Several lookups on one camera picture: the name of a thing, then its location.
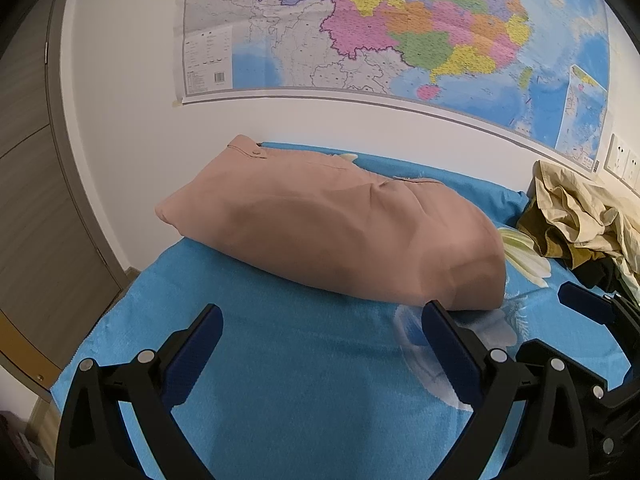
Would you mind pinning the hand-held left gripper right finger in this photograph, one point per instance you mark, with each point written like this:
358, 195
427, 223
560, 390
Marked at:
447, 342

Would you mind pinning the white wall socket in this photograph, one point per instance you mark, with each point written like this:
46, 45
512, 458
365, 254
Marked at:
634, 167
616, 155

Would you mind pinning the cream jacket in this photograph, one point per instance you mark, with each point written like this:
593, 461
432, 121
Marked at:
575, 210

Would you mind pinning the dark cloth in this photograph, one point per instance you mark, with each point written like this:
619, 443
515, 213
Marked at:
600, 272

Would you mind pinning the blue flower print bed sheet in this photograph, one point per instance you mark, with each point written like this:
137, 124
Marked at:
300, 360

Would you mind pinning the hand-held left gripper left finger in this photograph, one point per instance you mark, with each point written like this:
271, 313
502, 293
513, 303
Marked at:
197, 350

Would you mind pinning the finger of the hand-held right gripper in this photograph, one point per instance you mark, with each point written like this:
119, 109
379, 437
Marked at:
585, 377
585, 305

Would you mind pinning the wooden wardrobe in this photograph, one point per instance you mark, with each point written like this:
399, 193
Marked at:
40, 210

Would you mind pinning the pink jacket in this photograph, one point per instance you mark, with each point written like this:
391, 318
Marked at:
325, 220

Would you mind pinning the colourful wall map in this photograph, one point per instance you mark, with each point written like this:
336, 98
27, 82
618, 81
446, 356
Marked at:
400, 35

